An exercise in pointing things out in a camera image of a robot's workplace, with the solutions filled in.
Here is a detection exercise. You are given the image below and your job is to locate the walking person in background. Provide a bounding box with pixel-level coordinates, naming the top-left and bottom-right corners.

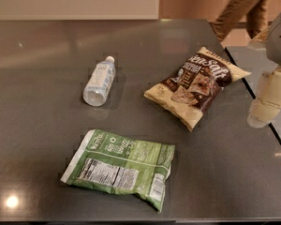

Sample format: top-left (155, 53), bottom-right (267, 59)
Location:
top-left (212, 0), bottom-right (269, 41)

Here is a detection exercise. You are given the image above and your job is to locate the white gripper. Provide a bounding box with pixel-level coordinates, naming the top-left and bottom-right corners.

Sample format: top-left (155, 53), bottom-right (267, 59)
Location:
top-left (247, 66), bottom-right (281, 128)

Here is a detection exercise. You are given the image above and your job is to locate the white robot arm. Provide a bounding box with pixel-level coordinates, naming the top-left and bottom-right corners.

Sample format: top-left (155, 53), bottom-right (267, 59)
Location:
top-left (247, 13), bottom-right (281, 128)

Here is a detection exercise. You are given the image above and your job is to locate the brown chip bag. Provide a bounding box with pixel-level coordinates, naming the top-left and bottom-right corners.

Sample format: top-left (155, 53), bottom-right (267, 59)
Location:
top-left (144, 47), bottom-right (250, 131)

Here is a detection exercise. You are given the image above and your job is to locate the green jalapeno chip bag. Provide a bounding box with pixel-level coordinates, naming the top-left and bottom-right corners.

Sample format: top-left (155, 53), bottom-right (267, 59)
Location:
top-left (61, 129), bottom-right (175, 211)

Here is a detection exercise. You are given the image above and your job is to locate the clear plastic water bottle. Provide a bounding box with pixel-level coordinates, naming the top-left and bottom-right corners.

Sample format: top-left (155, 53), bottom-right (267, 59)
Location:
top-left (82, 56), bottom-right (115, 107)

